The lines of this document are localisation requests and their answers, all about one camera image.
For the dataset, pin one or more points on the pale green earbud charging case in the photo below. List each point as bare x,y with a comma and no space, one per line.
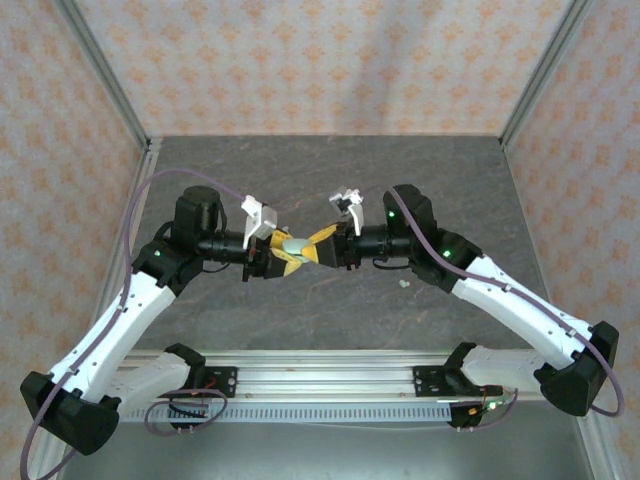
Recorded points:
295,245

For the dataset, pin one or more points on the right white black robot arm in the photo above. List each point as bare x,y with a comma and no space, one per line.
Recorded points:
525,305

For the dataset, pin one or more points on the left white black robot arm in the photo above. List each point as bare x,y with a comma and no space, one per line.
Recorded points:
115,325

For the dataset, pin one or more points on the aluminium table edge rail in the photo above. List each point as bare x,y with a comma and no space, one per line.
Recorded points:
522,200
114,277

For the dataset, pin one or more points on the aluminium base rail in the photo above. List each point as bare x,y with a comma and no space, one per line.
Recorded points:
325,380

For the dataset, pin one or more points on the aluminium frame corner post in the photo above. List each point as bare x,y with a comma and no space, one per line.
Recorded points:
542,75
107,75

